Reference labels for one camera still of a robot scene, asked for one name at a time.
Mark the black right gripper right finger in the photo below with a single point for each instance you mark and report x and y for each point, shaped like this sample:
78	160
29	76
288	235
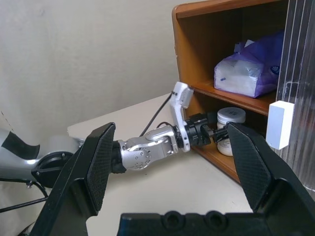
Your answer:
265	177

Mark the white round jar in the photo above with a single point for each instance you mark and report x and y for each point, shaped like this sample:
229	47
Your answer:
231	114

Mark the brown wooden cabinet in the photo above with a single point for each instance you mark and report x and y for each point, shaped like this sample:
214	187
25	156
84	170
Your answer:
194	49

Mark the clear ribbed plastic panel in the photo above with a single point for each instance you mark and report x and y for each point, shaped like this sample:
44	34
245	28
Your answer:
300	49

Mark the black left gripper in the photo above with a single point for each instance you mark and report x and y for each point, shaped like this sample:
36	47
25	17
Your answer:
195	132

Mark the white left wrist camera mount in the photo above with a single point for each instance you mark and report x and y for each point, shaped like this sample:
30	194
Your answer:
179	110

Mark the purple tissue pack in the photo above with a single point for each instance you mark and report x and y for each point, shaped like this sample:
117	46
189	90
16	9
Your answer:
246	73

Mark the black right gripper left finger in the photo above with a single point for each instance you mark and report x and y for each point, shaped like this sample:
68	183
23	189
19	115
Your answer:
81	177

